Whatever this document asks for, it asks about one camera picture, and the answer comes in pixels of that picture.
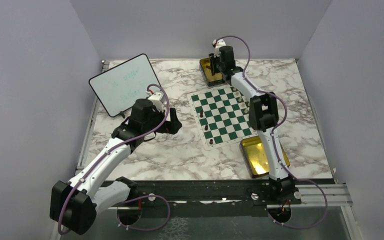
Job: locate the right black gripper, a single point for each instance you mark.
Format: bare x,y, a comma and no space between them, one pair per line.
213,59

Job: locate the tin with dark pieces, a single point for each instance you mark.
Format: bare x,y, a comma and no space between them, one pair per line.
211,80

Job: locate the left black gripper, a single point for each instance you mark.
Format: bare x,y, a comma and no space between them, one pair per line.
174,125

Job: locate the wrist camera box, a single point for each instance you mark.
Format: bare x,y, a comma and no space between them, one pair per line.
217,44
156,98

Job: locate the small whiteboard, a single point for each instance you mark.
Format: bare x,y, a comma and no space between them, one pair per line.
120,86

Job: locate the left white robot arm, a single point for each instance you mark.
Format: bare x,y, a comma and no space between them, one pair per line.
75,204

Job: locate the white chess pieces group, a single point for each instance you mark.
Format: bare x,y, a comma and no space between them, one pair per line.
240,103

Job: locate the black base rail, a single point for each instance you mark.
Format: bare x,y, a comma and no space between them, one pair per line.
202,198

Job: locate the green white chess board mat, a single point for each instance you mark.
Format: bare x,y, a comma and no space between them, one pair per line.
225,126

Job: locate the empty gold tin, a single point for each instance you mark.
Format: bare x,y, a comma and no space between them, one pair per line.
254,156

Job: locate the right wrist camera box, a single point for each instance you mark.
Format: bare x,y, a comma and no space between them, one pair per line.
217,44

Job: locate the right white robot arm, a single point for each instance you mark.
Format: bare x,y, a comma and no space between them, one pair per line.
263,118

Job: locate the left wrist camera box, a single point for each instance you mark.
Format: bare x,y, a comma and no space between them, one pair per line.
156,98

